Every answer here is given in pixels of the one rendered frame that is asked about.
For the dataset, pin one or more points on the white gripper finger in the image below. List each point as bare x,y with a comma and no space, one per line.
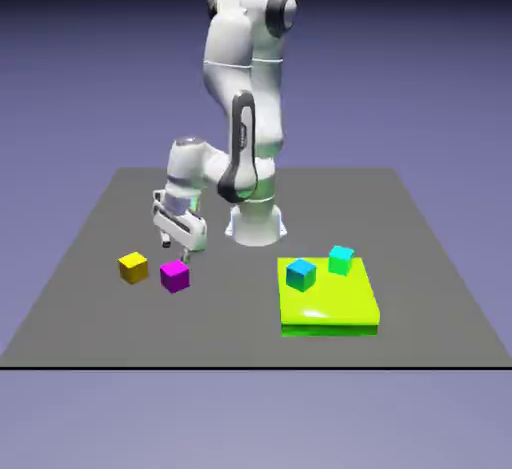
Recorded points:
164,238
185,256

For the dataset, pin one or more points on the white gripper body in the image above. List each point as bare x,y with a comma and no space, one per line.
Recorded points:
184,227

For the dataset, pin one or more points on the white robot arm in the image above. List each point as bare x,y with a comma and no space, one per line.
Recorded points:
244,77

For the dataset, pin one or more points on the small magenta cube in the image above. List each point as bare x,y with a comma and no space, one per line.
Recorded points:
175,276

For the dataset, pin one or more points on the small yellow cube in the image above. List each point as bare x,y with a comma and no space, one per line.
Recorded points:
133,268

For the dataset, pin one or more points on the small blue cube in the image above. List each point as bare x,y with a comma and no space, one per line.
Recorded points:
300,274

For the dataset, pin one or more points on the small cyan cube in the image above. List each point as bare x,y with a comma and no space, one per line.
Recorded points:
340,260

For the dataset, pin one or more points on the large lime green box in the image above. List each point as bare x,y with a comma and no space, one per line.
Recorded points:
328,301

